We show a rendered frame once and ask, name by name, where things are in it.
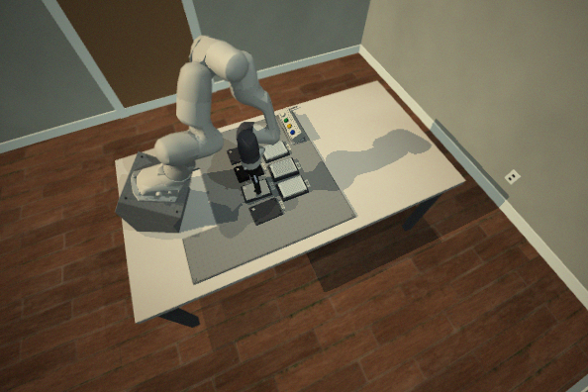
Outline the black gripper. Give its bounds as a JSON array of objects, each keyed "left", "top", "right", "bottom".
[{"left": 245, "top": 166, "right": 261, "bottom": 198}]

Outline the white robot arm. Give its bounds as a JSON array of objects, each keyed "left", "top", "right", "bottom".
[{"left": 131, "top": 36, "right": 280, "bottom": 203}]

